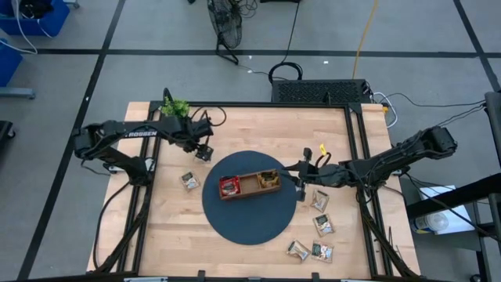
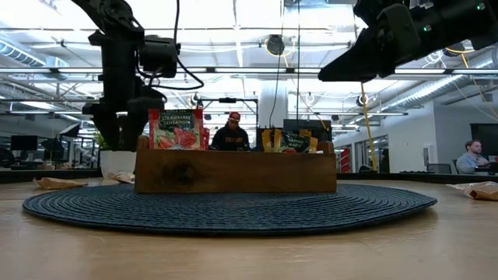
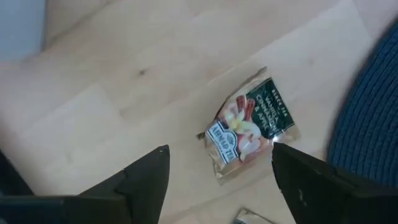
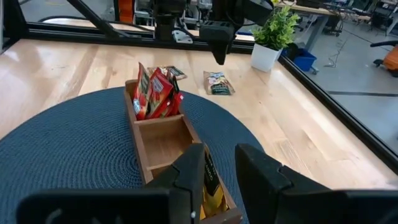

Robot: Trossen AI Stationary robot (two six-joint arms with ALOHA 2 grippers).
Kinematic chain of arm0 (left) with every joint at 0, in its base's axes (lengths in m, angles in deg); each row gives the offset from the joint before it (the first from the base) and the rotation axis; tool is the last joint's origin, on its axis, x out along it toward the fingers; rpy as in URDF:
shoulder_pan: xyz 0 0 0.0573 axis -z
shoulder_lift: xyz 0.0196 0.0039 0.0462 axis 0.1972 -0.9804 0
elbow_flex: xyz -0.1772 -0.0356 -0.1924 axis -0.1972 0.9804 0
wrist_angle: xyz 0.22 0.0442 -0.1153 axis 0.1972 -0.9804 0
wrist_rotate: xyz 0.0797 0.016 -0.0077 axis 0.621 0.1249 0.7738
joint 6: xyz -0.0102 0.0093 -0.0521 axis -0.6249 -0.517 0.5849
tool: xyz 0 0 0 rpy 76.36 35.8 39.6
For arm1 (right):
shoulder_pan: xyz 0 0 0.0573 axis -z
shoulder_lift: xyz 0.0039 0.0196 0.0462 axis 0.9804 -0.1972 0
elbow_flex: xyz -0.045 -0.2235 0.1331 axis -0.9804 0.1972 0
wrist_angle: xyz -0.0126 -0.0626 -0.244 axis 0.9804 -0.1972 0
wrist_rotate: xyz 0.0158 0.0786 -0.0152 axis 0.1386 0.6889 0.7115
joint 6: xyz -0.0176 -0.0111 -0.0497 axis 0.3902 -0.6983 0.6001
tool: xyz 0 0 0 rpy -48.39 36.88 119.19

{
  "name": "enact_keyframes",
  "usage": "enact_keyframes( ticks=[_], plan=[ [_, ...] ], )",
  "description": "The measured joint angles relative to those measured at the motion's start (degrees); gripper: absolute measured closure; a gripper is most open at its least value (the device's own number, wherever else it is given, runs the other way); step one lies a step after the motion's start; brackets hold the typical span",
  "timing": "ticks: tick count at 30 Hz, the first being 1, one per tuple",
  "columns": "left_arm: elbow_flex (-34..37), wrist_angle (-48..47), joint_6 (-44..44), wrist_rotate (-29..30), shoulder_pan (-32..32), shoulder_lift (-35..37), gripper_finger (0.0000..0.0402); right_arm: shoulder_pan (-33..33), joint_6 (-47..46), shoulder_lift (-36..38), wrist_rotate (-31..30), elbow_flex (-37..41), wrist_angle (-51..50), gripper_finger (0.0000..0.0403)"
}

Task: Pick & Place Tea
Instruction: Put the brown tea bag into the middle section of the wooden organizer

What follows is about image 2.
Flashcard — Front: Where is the yellow hanging cable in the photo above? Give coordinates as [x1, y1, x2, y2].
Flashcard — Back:
[359, 81, 379, 172]

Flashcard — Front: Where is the round dark blue placemat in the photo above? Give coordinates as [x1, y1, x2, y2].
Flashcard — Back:
[22, 182, 439, 237]

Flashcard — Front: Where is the green plant in white pot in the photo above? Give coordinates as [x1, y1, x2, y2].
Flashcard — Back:
[94, 130, 138, 179]

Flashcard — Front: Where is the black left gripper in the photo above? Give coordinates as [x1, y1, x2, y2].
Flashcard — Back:
[83, 96, 165, 152]

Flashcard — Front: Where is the wooden three-compartment tray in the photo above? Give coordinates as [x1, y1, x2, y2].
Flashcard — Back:
[135, 135, 338, 194]

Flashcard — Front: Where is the black box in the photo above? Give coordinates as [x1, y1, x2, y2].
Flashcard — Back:
[255, 126, 285, 153]

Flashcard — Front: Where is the red cabinet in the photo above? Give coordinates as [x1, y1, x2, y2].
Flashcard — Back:
[339, 147, 352, 174]

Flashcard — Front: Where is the black softbox lamp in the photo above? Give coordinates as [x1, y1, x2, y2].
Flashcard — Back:
[58, 123, 82, 138]

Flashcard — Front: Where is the silver ventilation duct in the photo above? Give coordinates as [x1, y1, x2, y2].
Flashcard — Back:
[379, 73, 498, 114]

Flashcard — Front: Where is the grey office chair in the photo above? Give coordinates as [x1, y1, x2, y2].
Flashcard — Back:
[426, 163, 454, 175]

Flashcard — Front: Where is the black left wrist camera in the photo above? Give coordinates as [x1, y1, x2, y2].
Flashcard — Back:
[139, 34, 183, 79]

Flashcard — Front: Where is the person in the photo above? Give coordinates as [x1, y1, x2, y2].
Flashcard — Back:
[455, 138, 492, 175]
[209, 111, 252, 152]

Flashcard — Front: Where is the beige tea packet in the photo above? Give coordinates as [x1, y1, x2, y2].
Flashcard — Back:
[32, 177, 89, 191]
[106, 170, 136, 185]
[446, 180, 498, 202]

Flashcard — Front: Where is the black overhead rig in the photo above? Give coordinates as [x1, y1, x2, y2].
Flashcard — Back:
[195, 96, 260, 138]

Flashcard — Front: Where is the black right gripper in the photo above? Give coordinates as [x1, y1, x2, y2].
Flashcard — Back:
[318, 3, 422, 83]

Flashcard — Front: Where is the black monitor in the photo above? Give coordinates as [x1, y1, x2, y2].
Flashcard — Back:
[10, 135, 39, 152]
[282, 118, 334, 153]

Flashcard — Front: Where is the black ceiling cable reel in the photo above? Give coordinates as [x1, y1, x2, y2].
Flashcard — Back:
[442, 42, 467, 58]
[265, 33, 286, 57]

